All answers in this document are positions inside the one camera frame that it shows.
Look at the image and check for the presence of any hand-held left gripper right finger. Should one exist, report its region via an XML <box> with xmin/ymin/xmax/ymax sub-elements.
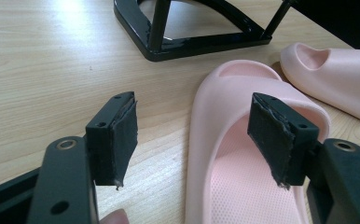
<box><xmin>247</xmin><ymin>91</ymin><xmax>321</xmax><ymax>190</ymax></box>

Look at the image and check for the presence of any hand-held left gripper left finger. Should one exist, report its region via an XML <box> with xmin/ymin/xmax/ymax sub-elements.
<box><xmin>85</xmin><ymin>91</ymin><xmax>139</xmax><ymax>190</ymax></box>

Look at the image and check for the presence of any pink foam slipper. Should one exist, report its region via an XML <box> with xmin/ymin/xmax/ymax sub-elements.
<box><xmin>184</xmin><ymin>59</ymin><xmax>332</xmax><ymax>224</ymax></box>
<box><xmin>280</xmin><ymin>42</ymin><xmax>360</xmax><ymax>129</ymax></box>

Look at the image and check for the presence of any red and black shoe rack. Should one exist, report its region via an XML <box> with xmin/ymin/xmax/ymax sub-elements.
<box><xmin>113</xmin><ymin>0</ymin><xmax>294</xmax><ymax>63</ymax></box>

